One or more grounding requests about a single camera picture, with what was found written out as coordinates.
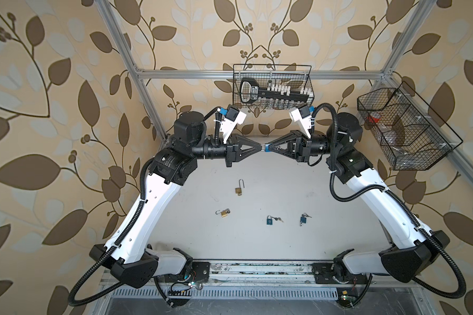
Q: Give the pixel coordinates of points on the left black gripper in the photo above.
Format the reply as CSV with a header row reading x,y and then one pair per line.
x,y
234,151

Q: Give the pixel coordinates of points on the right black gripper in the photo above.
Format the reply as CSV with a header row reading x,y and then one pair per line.
x,y
299,150

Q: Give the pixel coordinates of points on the blue padlock with key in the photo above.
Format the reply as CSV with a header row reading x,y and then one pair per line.
x,y
303,219
270,220

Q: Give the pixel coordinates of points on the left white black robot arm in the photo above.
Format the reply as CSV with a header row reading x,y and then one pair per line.
x,y
126,254

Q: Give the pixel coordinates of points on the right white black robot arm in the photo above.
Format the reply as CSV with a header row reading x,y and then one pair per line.
x,y
413,245

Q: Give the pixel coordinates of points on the open brass padlock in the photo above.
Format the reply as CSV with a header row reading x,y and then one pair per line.
x,y
239,189

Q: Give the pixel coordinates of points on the black socket tool set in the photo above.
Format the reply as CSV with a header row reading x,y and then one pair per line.
x,y
250,92

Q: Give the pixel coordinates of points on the small brass padlock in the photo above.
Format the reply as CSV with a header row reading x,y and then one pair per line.
x,y
223,213

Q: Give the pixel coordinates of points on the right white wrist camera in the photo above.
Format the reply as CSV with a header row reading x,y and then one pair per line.
x,y
303,116

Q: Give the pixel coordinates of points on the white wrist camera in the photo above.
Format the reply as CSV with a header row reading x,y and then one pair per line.
x,y
231,117
303,116

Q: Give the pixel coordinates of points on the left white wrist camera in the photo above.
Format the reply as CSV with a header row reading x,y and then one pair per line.
x,y
231,117

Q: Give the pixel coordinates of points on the back black wire basket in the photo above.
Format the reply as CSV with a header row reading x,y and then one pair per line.
x,y
296,76

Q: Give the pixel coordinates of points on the black wire basket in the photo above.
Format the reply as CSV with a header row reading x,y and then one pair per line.
x,y
296,76
413,134

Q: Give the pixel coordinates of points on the right black wire basket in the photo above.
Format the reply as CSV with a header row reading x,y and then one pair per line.
x,y
413,134

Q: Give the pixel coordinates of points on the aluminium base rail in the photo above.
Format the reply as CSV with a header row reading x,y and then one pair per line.
x,y
268,280

